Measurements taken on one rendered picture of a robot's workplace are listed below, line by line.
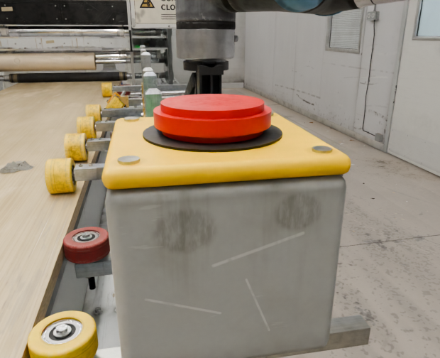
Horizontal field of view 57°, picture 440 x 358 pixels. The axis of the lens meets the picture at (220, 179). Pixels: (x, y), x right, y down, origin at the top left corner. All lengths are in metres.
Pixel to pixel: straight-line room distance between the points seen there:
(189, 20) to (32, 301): 0.45
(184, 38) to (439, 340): 1.78
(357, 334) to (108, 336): 0.56
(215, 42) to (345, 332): 0.45
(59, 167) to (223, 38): 0.51
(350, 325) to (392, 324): 1.47
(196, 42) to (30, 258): 0.44
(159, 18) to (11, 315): 2.73
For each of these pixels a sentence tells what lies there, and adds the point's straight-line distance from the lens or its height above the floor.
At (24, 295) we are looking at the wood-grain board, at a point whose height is 0.90.
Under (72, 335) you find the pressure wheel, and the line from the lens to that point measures 0.56.
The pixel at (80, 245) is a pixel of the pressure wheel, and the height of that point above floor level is 0.91.
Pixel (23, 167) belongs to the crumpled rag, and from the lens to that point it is 1.22.
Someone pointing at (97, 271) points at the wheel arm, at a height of 0.84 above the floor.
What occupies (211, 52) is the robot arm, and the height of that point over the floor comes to 1.23.
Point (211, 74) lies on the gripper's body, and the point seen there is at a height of 1.19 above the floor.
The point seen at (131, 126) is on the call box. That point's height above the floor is 1.22.
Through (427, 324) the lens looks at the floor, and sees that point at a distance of 2.18.
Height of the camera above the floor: 1.25
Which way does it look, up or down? 20 degrees down
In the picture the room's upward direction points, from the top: straight up
